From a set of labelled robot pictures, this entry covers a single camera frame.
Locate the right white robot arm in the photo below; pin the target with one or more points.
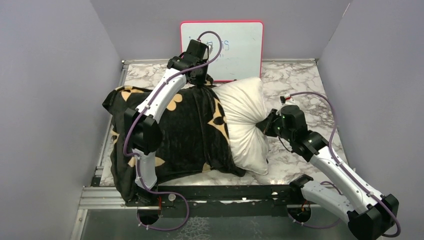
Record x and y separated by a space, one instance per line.
367 212

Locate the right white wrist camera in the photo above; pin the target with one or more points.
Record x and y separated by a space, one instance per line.
287 100

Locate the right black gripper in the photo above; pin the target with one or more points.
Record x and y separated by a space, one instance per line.
266 125

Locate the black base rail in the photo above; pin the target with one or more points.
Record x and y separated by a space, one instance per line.
218 201

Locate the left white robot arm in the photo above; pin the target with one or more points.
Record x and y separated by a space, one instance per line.
143 134

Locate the pink framed whiteboard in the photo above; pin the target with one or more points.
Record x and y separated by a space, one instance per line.
241 46

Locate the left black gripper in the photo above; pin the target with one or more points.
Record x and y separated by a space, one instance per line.
200 79

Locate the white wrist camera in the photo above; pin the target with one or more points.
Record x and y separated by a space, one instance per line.
287 100
210 48

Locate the black floral plush pillowcase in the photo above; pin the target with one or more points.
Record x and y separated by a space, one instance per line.
195 136

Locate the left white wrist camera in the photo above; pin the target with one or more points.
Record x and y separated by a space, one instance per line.
210 48

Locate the white pillow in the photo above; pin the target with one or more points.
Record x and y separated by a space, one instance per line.
244 106

